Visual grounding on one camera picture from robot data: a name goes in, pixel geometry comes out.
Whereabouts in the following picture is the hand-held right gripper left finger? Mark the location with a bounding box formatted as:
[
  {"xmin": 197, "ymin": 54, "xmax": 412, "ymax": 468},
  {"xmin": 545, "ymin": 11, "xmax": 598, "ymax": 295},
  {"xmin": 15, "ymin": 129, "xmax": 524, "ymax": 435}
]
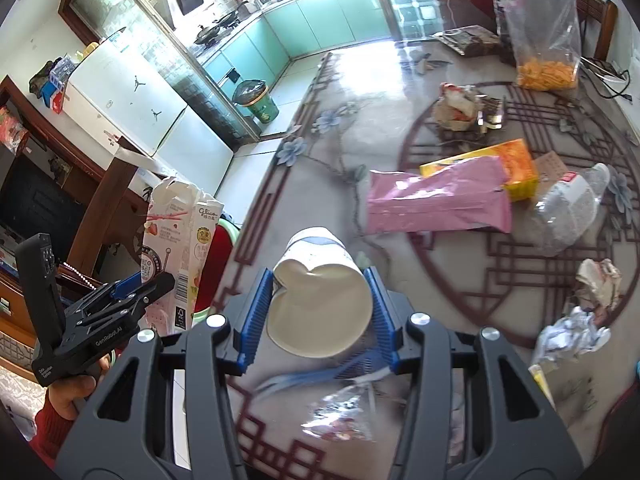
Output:
[{"xmin": 55, "ymin": 267, "xmax": 274, "ymax": 480}]

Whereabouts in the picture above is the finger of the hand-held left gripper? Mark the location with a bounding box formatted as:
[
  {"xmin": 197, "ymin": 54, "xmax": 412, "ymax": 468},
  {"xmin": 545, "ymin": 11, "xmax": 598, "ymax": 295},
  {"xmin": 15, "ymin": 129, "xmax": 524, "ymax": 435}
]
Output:
[
  {"xmin": 110, "ymin": 272, "xmax": 147, "ymax": 299},
  {"xmin": 131, "ymin": 273, "xmax": 176, "ymax": 311}
]

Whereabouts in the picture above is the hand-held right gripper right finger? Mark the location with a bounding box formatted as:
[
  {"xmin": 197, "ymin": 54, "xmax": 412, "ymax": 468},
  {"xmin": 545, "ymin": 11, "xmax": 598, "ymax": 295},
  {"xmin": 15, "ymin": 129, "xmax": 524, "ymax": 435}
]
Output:
[{"xmin": 363, "ymin": 266, "xmax": 586, "ymax": 480}]

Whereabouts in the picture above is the white pink drink carton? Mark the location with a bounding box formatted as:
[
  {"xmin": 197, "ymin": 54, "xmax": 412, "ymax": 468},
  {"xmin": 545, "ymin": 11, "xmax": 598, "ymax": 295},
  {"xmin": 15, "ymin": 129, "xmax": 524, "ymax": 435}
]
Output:
[{"xmin": 139, "ymin": 176, "xmax": 224, "ymax": 336}]

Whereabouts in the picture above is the white paper cup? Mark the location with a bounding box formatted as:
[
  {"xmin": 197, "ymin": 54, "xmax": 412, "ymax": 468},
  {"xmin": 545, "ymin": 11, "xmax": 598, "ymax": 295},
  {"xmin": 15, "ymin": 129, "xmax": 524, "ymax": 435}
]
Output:
[{"xmin": 266, "ymin": 227, "xmax": 373, "ymax": 358}]

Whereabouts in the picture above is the red bin with green rim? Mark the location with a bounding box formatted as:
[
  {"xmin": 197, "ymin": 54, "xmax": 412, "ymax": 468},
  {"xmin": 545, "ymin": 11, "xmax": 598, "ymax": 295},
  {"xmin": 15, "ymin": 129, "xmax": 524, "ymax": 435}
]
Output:
[{"xmin": 192, "ymin": 212, "xmax": 242, "ymax": 327}]

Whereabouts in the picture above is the pink snack bag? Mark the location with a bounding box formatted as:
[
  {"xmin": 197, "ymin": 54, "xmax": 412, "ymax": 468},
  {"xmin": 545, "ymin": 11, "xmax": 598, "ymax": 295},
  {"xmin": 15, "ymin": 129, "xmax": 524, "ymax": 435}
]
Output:
[{"xmin": 366, "ymin": 156, "xmax": 512, "ymax": 234}]

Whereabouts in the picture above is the clear plastic water bottle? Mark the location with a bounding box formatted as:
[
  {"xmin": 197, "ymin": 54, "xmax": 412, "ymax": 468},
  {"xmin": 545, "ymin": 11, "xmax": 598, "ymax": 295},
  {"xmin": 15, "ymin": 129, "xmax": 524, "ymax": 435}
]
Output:
[{"xmin": 531, "ymin": 162, "xmax": 611, "ymax": 256}]

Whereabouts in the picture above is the person's left forearm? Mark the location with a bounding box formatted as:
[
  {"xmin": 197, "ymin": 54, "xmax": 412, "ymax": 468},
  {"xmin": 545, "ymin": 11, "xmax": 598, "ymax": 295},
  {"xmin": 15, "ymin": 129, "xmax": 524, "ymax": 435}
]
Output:
[{"xmin": 26, "ymin": 390, "xmax": 87, "ymax": 467}]

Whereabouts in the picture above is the person's left hand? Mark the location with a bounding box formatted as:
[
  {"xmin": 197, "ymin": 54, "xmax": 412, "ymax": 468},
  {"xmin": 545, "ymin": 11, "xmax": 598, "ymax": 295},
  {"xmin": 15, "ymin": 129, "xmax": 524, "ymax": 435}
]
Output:
[{"xmin": 50, "ymin": 354, "xmax": 112, "ymax": 419}]

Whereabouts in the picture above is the carved dark wooden chair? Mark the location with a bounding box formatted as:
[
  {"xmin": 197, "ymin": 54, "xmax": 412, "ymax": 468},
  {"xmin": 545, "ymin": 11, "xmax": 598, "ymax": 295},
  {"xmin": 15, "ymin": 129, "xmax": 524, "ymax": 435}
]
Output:
[{"xmin": 65, "ymin": 157, "xmax": 152, "ymax": 281}]

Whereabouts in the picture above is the clear crinkled wrapper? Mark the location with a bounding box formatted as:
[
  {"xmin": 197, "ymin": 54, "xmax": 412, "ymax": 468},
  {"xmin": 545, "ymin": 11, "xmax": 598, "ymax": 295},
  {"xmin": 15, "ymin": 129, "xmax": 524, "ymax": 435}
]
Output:
[{"xmin": 307, "ymin": 385, "xmax": 381, "ymax": 443}]

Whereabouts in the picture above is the dark wooden cabinet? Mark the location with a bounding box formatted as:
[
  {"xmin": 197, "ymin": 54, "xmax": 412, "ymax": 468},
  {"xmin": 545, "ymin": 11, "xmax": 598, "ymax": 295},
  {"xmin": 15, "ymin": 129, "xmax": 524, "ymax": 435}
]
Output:
[{"xmin": 0, "ymin": 77, "xmax": 93, "ymax": 281}]

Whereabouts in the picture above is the yellow flat packet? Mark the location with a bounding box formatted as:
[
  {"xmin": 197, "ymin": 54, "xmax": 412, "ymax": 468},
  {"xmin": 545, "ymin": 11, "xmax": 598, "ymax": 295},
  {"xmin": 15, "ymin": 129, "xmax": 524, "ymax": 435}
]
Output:
[{"xmin": 529, "ymin": 364, "xmax": 557, "ymax": 412}]

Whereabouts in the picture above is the white refrigerator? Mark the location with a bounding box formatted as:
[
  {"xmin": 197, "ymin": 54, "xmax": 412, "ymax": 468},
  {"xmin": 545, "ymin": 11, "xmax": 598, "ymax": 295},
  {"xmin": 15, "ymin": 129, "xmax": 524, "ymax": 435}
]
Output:
[{"xmin": 65, "ymin": 35, "xmax": 236, "ymax": 182}]

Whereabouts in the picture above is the crumpled silver foil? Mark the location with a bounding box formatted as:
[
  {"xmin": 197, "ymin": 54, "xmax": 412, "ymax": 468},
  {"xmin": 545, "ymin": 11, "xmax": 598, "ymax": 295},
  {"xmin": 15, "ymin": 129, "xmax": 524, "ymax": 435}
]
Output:
[{"xmin": 532, "ymin": 307, "xmax": 612, "ymax": 366}]

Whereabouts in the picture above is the yellow orange cardboard box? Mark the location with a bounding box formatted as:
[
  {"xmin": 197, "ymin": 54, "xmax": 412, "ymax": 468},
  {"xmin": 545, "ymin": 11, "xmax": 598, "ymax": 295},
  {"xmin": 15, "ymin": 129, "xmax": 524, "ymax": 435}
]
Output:
[{"xmin": 419, "ymin": 139, "xmax": 540, "ymax": 202}]

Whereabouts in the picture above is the green kitchen waste bin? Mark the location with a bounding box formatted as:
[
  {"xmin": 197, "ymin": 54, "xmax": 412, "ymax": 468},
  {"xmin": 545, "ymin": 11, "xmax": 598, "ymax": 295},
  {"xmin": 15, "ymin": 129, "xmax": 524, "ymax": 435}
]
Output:
[{"xmin": 232, "ymin": 79, "xmax": 280, "ymax": 125}]

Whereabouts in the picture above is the crumpled paper ball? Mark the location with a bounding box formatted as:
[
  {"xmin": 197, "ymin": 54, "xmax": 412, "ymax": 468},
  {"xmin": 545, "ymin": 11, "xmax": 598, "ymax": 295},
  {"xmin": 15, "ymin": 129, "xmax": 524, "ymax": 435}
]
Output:
[{"xmin": 575, "ymin": 258, "xmax": 623, "ymax": 311}]

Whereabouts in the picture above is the crumpled wrapper pile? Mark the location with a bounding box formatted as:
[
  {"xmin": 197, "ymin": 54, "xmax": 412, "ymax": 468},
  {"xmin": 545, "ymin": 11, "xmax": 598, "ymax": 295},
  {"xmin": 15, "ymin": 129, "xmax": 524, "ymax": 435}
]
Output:
[{"xmin": 432, "ymin": 82, "xmax": 507, "ymax": 134}]

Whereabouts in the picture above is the brown perforated card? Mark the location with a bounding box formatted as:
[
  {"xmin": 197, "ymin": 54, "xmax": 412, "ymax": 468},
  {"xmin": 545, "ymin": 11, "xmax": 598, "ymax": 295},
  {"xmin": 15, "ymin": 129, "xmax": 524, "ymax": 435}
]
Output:
[{"xmin": 532, "ymin": 150, "xmax": 572, "ymax": 186}]

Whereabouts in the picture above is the black wok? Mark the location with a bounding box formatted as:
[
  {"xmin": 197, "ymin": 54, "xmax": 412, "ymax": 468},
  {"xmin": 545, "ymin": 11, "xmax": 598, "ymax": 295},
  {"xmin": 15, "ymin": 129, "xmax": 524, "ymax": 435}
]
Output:
[{"xmin": 194, "ymin": 22, "xmax": 224, "ymax": 45}]

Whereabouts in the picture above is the dark flat packet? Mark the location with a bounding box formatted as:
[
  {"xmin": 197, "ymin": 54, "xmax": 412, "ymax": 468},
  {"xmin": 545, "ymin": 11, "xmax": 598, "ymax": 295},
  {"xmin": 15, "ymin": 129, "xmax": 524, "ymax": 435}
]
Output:
[{"xmin": 432, "ymin": 29, "xmax": 501, "ymax": 57}]

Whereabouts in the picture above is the clear bag of orange snacks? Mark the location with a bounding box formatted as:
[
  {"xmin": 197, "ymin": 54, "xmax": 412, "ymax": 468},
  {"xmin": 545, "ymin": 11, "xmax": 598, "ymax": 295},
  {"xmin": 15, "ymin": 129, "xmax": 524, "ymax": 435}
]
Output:
[{"xmin": 489, "ymin": 0, "xmax": 583, "ymax": 92}]

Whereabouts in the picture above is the wooden chair with plain back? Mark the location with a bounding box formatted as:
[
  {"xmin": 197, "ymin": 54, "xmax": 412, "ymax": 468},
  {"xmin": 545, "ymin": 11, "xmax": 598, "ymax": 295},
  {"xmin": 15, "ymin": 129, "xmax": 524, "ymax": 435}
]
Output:
[{"xmin": 570, "ymin": 0, "xmax": 619, "ymax": 61}]

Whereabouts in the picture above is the black cable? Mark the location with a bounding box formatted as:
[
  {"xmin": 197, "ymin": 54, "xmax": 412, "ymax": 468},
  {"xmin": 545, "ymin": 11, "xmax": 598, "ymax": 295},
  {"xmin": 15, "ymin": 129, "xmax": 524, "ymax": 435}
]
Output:
[{"xmin": 580, "ymin": 57, "xmax": 634, "ymax": 104}]

